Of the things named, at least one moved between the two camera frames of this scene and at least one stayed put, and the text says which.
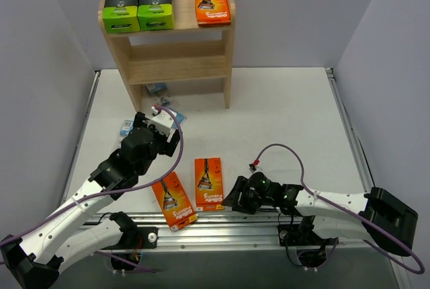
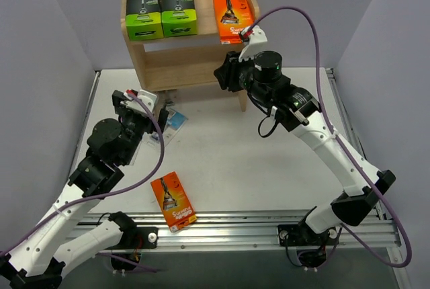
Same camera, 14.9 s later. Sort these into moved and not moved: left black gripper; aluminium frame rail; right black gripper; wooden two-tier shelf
Moved: right black gripper; left black gripper; wooden two-tier shelf
Not moved: aluminium frame rail
